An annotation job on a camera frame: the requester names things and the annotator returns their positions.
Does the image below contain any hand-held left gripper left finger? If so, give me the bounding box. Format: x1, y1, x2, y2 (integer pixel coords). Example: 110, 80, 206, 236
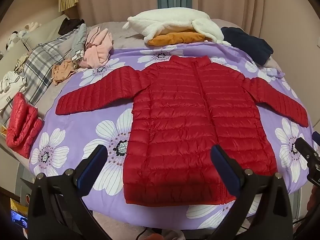
27, 144, 108, 240

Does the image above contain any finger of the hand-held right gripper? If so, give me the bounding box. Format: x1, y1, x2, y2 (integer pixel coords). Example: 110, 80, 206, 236
294, 137, 320, 164

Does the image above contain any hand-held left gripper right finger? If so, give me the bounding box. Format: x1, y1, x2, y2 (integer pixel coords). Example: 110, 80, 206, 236
210, 144, 293, 240

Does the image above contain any red down jacket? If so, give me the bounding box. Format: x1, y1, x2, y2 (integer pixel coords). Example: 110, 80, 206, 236
6, 92, 43, 153
55, 55, 309, 207

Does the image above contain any purple floral blanket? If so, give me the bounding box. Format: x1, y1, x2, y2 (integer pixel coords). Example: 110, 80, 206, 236
29, 41, 317, 230

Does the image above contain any folded red down jacket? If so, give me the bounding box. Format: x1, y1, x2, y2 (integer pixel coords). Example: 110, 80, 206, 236
6, 92, 43, 153

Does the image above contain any phone with lit screen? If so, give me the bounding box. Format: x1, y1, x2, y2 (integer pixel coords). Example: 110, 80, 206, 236
10, 210, 28, 228

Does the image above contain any tan printed garment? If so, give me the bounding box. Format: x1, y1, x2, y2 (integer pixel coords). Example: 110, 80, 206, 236
51, 59, 76, 86

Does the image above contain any white printed garment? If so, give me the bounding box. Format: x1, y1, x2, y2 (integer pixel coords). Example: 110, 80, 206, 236
0, 71, 28, 113

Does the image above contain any pink garment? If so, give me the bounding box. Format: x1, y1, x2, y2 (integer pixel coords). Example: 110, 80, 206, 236
79, 26, 114, 68

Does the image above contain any navy garment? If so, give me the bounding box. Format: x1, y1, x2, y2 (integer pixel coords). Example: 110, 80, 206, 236
221, 27, 274, 66

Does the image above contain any grey striped garment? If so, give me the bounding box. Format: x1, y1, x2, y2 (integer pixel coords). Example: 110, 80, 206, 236
71, 24, 87, 68

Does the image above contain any orange garment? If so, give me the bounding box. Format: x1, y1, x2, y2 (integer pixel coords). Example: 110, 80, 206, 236
147, 31, 206, 46

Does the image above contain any beige pillow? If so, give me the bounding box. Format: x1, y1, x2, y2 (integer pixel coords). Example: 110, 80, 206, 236
21, 15, 69, 48

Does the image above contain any black garment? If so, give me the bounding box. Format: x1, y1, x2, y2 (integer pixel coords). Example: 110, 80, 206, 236
59, 18, 85, 34

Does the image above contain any black and white plush dog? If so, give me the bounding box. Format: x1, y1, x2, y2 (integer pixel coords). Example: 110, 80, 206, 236
6, 30, 24, 51

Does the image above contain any cream plush toy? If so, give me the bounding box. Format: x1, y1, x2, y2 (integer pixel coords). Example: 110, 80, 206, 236
24, 22, 42, 32

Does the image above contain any white fleece garment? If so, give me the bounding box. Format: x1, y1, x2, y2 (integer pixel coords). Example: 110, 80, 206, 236
122, 7, 232, 47

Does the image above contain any pink curtain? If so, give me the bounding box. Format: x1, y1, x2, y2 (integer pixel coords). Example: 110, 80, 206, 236
75, 0, 320, 40

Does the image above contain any black cable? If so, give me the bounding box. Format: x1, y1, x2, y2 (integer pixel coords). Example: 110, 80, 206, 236
136, 227, 151, 240

